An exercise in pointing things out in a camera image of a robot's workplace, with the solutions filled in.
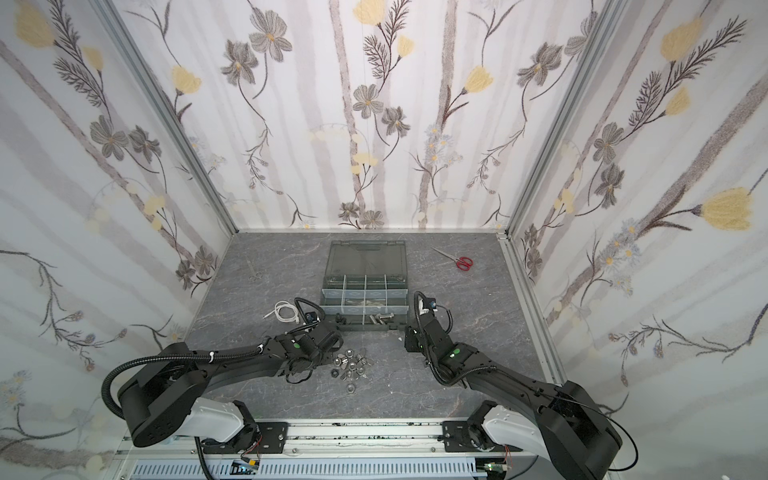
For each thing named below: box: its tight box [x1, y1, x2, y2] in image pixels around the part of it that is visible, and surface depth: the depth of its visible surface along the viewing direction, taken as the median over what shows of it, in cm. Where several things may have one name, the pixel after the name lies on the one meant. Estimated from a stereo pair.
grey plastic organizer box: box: [320, 240, 409, 331], surface depth 102 cm
